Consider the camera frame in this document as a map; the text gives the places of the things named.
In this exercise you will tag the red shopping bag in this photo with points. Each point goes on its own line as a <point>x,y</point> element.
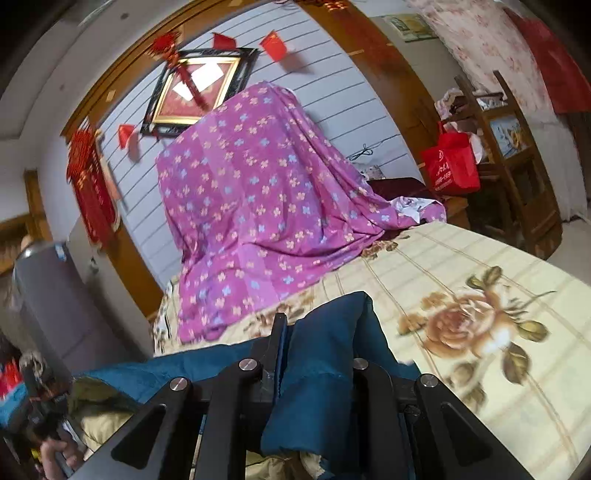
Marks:
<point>450,161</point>

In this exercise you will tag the red hanging firecracker decoration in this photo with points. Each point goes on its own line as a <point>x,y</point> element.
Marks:
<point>92,194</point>

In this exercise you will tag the wooden chair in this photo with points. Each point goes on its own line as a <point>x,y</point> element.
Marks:
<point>521,184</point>

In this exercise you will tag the rose-print plaid bed sheet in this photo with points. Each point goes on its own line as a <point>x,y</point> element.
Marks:
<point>461,258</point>

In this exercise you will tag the teal padded jacket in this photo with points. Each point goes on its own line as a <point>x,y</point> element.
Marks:
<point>323,360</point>

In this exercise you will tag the person's left hand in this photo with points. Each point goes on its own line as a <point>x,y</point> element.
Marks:
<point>57,450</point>

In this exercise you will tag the dark red blanket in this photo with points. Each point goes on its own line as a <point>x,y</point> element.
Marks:
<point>397,187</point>

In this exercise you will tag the red knot ornament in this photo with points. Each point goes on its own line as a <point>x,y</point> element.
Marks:
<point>164,46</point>

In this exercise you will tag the wooden headboard frame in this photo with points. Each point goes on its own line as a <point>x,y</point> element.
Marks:
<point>388,64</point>

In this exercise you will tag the purple floral sheet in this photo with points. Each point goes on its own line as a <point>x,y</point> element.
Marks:
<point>258,194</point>

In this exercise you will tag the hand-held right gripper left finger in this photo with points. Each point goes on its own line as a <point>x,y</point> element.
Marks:
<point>277,350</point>

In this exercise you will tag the white printed cloth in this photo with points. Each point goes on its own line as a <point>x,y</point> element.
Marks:
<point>413,207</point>

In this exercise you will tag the red hanging cloth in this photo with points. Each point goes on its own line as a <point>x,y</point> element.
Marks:
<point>554,60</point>

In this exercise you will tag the floral curtain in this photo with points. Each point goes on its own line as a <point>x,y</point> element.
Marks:
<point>485,41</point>

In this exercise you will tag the white pink cloth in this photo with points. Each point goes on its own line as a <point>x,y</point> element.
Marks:
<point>455,99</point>

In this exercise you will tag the wall calendar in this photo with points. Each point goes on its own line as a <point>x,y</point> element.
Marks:
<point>408,27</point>

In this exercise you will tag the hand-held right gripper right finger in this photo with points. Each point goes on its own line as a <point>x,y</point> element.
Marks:
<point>378,415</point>

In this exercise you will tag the black framed picture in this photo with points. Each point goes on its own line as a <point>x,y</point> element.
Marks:
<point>217,78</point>

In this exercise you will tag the small red flag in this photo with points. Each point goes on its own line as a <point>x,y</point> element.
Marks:
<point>274,46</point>
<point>126,135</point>
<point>225,41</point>

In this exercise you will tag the grey refrigerator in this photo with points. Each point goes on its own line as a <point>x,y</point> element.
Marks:
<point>60,295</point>

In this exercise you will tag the pile of colourful clothes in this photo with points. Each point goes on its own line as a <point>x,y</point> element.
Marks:
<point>9,392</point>

